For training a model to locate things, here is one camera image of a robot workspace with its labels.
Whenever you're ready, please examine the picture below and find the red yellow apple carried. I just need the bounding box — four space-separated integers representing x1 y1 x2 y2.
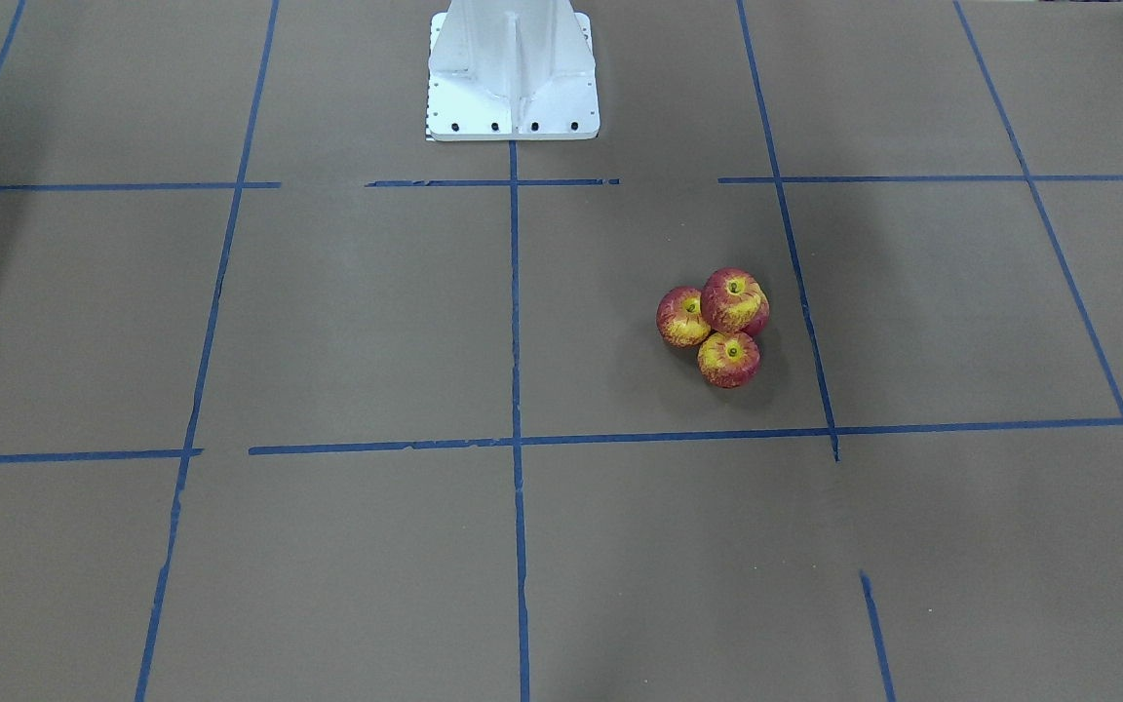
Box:
700 267 770 334

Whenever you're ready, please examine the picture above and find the white pedestal column base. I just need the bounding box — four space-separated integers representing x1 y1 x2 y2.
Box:
424 1 601 142

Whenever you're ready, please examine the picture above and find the red yellow apple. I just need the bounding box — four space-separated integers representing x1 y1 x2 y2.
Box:
699 331 761 388
656 286 712 348

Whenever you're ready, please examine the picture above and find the red yellow apple front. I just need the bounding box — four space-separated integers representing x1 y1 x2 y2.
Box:
699 331 761 388

